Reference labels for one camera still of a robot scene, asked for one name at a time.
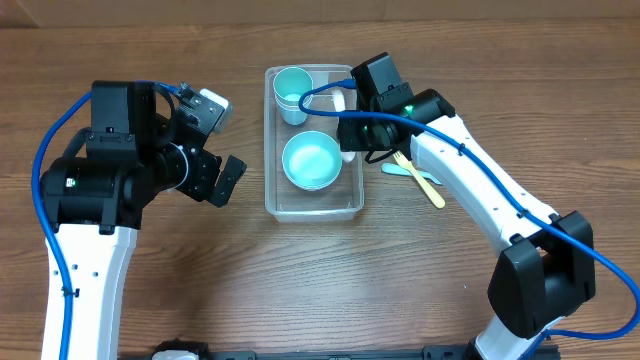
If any white plastic spoon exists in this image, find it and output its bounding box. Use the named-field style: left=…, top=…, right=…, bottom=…
left=331, top=88, right=356, bottom=163

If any blue cup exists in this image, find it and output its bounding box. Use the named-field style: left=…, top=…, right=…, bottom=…
left=278, top=107, right=308, bottom=126

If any teal cup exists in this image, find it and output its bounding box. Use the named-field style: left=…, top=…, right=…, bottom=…
left=273, top=67, right=314, bottom=106

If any white cup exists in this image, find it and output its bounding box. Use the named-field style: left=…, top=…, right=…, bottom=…
left=275, top=98, right=300, bottom=112

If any light blue bowl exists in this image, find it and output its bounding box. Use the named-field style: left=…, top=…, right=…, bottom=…
left=281, top=131, right=343, bottom=191

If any yellow plastic fork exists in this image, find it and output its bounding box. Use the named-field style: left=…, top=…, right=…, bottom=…
left=393, top=151, right=446, bottom=209

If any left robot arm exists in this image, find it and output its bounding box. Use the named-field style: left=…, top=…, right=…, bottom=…
left=31, top=81, right=246, bottom=359

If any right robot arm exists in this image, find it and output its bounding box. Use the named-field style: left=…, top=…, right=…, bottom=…
left=337, top=52, right=596, bottom=359

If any clear plastic container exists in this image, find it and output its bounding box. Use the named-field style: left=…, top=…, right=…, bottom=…
left=264, top=64, right=364, bottom=222

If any light blue fork lower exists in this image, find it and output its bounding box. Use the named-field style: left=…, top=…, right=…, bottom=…
left=381, top=163, right=442, bottom=186

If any left blue cable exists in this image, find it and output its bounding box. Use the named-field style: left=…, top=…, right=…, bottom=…
left=30, top=82, right=179, bottom=360

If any blue cable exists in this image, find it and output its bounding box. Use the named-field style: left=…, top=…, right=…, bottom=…
left=30, top=82, right=179, bottom=360
left=298, top=78, right=640, bottom=360

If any right blue cable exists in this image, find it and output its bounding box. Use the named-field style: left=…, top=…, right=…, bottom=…
left=298, top=78, right=640, bottom=360

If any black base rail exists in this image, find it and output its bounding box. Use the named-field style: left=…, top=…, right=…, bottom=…
left=145, top=339, right=480, bottom=360

